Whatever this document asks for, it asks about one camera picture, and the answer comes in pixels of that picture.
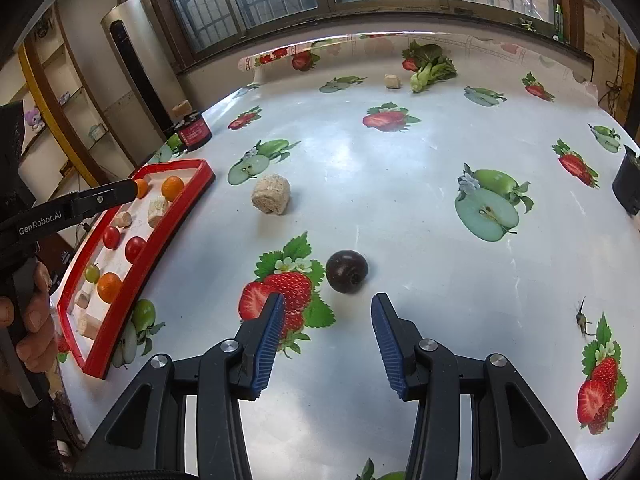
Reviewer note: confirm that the red rimmed tray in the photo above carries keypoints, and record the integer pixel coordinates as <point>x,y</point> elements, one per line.
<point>192,195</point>

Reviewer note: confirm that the green bottle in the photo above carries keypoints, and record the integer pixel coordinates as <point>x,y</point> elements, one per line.
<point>557,22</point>

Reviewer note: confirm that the purple plush toy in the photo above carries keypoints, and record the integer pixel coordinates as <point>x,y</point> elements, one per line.
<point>33,119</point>

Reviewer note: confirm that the black canister red label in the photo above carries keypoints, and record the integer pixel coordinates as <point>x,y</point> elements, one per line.
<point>194,132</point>

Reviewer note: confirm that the fruit print tablecloth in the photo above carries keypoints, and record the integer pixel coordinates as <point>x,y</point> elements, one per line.
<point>400,185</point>

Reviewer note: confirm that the person's left hand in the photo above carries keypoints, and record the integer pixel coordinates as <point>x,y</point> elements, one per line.
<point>37,320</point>

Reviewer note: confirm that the small orange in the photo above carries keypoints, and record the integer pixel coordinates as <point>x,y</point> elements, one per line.
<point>142,188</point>

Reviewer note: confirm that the yellow wall shelf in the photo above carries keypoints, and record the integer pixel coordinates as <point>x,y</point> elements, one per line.
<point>75,110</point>

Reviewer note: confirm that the tall floor air conditioner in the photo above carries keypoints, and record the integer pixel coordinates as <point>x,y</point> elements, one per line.
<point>140,60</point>

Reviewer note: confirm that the dark purple plum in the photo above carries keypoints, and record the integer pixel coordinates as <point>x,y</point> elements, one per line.
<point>347,271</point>

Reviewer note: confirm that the black pot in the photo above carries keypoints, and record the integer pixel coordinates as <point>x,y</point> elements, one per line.
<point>627,182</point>

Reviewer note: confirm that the toy bok choy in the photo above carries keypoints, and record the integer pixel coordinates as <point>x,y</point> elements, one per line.
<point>432,67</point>

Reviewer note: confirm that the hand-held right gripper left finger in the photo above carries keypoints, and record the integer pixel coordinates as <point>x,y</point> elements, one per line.
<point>267,345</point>

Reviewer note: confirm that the small green stem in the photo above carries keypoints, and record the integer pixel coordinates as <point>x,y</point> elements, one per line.
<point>582,317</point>

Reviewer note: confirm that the green round fruit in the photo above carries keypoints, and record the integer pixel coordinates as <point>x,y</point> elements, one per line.
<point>91,273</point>

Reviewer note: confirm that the toy strawberry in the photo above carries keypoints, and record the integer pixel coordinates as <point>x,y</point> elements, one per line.
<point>410,64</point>

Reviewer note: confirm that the red tomato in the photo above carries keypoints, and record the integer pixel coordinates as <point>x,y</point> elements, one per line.
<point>111,237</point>
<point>135,249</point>

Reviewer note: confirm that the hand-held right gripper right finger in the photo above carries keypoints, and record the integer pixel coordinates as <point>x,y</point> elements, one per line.
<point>387,345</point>

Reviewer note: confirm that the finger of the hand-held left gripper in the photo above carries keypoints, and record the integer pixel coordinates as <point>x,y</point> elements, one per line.
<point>105,197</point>

